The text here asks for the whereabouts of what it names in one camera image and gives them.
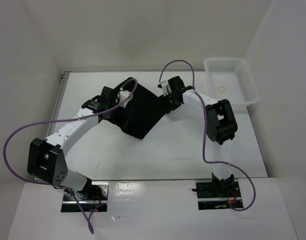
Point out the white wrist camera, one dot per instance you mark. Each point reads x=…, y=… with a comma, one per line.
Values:
x=164, y=87
x=124, y=97

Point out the white plastic perforated basket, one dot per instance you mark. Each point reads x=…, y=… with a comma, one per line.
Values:
x=231, y=78

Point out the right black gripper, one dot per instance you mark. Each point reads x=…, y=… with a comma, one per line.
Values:
x=167, y=106

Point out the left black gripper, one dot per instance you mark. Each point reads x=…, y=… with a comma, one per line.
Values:
x=116, y=103

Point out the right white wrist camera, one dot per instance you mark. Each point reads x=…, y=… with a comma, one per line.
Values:
x=164, y=87

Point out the black skirt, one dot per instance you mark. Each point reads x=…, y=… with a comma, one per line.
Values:
x=140, y=114

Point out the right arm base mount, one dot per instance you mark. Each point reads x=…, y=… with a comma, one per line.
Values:
x=213, y=194

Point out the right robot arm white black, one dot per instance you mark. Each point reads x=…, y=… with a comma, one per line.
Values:
x=220, y=127

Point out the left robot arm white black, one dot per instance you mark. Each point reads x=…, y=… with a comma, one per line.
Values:
x=46, y=158

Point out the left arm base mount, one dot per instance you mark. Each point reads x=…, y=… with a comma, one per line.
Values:
x=95, y=201

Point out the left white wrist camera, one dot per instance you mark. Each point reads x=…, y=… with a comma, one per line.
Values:
x=124, y=97

